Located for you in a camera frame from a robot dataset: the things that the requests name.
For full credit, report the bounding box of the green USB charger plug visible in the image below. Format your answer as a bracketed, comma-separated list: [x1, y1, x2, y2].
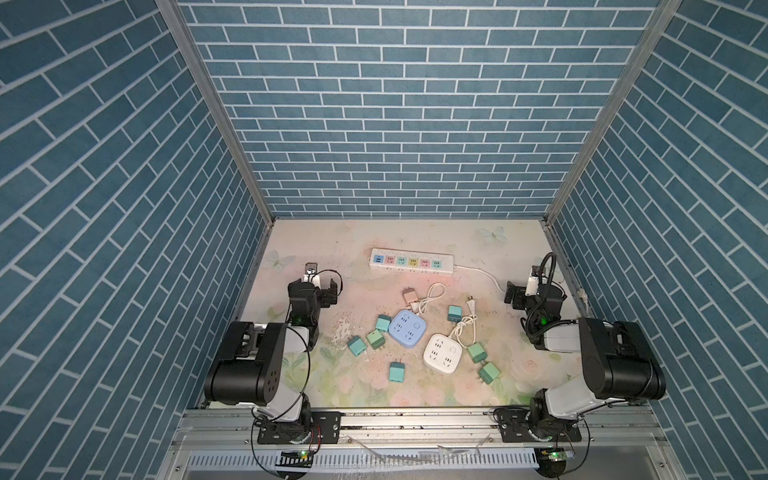
[478, 361, 501, 385]
[366, 329, 386, 350]
[467, 342, 488, 364]

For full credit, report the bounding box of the pink USB charger plug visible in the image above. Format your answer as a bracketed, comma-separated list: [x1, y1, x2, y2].
[402, 288, 420, 309]

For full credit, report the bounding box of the white square power socket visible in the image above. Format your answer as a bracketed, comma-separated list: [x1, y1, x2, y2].
[423, 334, 463, 375]

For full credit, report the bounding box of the blue socket white cable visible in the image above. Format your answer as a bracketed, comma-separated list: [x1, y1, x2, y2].
[413, 282, 447, 316]

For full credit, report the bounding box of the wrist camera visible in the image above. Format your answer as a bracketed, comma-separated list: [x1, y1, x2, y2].
[303, 262, 323, 287]
[525, 268, 541, 297]

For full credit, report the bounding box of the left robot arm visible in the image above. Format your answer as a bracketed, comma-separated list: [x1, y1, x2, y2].
[204, 273, 343, 423]

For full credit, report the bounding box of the teal USB charger plug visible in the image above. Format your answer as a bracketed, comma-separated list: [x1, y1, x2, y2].
[388, 362, 405, 383]
[375, 315, 392, 332]
[447, 305, 464, 323]
[347, 336, 367, 357]

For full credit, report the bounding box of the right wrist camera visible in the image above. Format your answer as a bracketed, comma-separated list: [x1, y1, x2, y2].
[525, 268, 541, 297]

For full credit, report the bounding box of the blue square power socket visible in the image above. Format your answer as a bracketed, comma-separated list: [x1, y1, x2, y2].
[388, 310, 426, 349]

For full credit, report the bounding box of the long white power strip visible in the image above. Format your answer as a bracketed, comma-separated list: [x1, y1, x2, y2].
[369, 248, 455, 275]

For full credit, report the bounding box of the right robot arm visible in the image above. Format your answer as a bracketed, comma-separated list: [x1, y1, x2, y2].
[504, 277, 666, 438]

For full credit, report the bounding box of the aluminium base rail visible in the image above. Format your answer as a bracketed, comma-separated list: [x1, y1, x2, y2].
[158, 404, 684, 479]

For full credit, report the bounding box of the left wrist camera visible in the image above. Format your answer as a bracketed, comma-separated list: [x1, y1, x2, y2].
[303, 262, 323, 287]

